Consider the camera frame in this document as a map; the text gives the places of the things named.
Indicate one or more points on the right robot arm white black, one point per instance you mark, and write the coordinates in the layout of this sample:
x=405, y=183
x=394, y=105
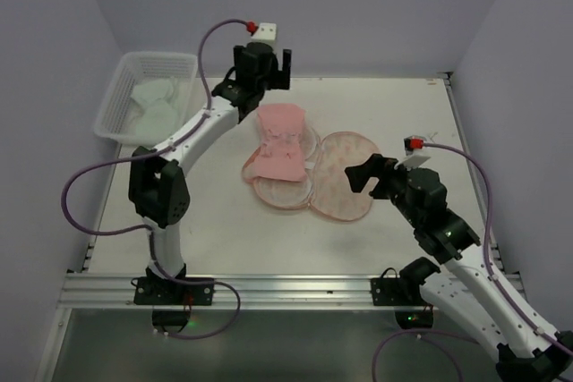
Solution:
x=458, y=279

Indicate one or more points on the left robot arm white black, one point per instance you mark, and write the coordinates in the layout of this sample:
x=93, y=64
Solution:
x=157, y=183

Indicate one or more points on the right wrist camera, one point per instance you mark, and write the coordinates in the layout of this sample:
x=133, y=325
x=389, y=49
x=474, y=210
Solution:
x=416, y=153

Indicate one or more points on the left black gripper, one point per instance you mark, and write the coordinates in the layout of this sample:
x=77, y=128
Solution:
x=286, y=70

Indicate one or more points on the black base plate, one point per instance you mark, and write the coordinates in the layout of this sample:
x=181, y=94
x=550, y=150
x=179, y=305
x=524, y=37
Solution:
x=155, y=291
x=389, y=289

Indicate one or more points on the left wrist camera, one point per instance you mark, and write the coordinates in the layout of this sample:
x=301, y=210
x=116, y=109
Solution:
x=266, y=33

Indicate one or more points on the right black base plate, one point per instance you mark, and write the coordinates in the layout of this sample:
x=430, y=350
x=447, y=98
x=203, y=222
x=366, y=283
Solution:
x=389, y=289

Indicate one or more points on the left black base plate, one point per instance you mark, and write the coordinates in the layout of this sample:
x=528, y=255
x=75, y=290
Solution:
x=155, y=291

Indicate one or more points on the aluminium mounting rail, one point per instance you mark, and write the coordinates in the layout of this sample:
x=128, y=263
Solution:
x=114, y=292

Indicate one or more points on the floral mesh laundry bag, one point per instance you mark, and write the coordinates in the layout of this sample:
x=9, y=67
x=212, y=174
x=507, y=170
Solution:
x=326, y=189

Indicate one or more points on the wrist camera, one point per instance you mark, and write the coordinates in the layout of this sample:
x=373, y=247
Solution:
x=266, y=33
x=416, y=153

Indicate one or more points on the pink bra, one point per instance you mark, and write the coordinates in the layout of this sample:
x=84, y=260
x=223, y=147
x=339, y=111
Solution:
x=280, y=155

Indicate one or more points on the white plastic mesh basket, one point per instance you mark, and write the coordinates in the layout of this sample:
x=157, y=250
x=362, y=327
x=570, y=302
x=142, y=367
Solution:
x=117, y=108

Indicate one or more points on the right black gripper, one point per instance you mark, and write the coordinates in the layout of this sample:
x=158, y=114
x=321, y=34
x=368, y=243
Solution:
x=380, y=176

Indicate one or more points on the light green bra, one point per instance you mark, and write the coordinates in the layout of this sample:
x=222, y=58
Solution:
x=160, y=109

